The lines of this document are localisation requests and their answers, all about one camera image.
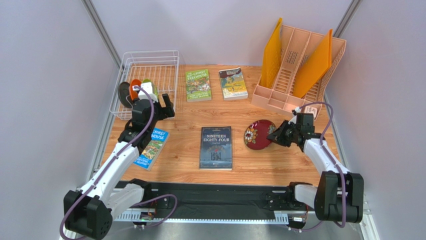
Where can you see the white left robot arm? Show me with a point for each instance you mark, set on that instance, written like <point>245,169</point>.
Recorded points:
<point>110,176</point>

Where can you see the dark grey plate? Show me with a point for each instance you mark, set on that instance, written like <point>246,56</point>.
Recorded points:
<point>123,91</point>

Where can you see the pink plastic file organizer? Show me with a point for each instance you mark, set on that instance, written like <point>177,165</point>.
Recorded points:
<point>297,47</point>

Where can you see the left orange divider board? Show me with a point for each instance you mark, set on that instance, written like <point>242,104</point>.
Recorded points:
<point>272,57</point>

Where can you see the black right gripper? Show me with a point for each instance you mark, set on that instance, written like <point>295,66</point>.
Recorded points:
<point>287,133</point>

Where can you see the white wire dish rack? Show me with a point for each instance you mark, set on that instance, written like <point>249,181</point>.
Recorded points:
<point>161,67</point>

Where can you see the blue Treehouse book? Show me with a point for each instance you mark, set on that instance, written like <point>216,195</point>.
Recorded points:
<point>149,155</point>

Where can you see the dark red floral plate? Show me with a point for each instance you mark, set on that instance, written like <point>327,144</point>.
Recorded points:
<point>255,136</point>

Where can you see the Nineteen Eighty-Four book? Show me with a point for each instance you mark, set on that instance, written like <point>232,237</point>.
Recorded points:
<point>216,150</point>

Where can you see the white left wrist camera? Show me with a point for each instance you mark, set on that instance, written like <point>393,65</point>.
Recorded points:
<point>144,95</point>

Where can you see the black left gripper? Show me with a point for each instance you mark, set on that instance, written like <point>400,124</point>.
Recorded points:
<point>167,111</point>

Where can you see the orange divider board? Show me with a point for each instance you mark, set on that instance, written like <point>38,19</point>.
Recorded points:
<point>272,57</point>
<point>319,61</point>

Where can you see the lime green plate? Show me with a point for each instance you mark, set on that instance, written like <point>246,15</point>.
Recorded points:
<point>149,87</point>

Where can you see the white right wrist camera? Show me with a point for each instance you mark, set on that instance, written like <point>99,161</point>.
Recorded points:
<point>295,112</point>

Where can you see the beige paperback book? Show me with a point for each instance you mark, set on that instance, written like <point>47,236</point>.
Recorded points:
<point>233,84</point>

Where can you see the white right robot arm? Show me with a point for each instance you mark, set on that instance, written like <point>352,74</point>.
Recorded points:
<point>339,196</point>

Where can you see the aluminium mounting rail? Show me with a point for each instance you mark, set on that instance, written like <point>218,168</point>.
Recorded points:
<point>141,202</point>

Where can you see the black base mat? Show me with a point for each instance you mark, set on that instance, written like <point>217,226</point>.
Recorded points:
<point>191,201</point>

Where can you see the orange plate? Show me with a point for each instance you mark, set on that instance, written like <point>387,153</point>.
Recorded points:
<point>134,92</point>

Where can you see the green Treehouse book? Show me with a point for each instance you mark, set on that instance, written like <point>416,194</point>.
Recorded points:
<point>198,86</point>

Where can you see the right orange divider board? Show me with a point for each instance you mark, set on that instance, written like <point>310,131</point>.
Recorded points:
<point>319,61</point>

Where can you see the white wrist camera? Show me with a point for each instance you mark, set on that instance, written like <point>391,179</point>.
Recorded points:
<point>144,95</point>
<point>295,112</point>

